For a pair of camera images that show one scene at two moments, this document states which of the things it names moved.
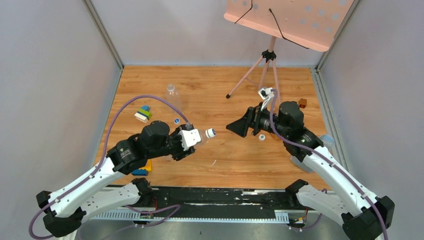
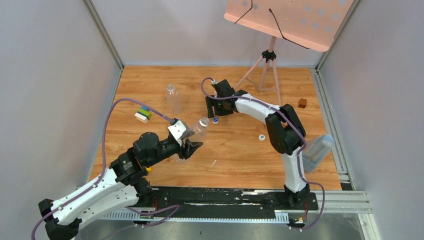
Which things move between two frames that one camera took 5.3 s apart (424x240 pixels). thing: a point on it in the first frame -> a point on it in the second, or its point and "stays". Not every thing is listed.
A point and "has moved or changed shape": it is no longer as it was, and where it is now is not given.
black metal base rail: [236, 205] stays
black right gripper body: [266, 125] -> [220, 108]
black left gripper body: [178, 151] stays
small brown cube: [302, 103] stays
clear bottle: [204, 138] has moved or changed shape
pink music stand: [312, 24] stays
